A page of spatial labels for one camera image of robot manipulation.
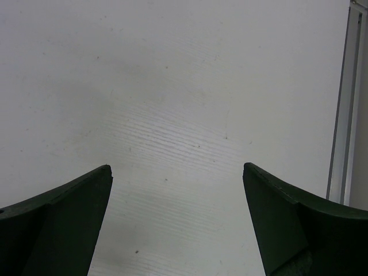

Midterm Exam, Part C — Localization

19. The aluminium rail at table edge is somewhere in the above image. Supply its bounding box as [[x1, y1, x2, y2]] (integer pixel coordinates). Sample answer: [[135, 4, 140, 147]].
[[326, 1, 367, 205]]

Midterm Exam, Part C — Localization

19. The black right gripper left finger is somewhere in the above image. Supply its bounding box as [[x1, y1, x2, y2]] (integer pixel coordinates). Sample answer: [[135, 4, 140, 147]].
[[1, 164, 112, 275]]

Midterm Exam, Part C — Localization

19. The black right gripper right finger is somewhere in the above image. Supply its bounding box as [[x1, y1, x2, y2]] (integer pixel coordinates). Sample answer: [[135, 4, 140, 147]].
[[243, 163, 367, 275]]

